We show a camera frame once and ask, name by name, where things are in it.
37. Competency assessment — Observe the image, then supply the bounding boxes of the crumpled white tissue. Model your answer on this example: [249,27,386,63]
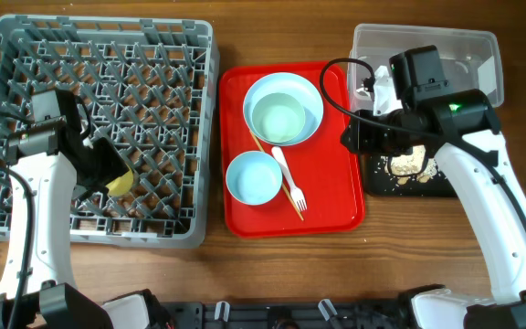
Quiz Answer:
[354,66,402,116]

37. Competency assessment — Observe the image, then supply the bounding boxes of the rice and peanut leftovers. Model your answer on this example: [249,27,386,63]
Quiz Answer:
[381,145,438,186]

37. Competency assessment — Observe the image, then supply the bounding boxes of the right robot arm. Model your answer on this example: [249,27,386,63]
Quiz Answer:
[347,90,526,328]

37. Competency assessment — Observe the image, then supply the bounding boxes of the red plastic tray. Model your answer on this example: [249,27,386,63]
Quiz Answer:
[218,61,364,239]

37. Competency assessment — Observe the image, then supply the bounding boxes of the white plastic fork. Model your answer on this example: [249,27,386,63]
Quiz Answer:
[271,146,307,212]

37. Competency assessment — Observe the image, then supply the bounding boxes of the yellow plastic cup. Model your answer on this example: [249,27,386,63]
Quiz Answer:
[106,169,135,196]

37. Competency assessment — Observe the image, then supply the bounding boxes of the black food waste tray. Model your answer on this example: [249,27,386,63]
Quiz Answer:
[362,155,457,197]

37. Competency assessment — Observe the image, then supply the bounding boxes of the grey dishwasher rack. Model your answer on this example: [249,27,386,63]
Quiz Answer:
[0,15,220,249]

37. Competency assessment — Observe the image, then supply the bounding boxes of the light green bowl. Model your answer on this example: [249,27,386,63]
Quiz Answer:
[251,92,306,143]

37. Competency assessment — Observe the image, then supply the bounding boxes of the clear plastic bin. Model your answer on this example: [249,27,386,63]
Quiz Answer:
[347,24,504,111]

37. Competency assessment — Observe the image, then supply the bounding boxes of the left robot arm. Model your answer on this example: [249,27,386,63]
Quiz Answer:
[0,116,134,328]

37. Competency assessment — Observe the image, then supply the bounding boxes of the large light blue plate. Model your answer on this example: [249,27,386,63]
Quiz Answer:
[243,72,324,146]

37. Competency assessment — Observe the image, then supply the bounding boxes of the small light blue saucer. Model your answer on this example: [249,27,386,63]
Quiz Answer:
[225,151,283,206]

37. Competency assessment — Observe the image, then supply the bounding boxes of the wooden chopstick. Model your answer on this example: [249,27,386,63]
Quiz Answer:
[249,131,304,222]

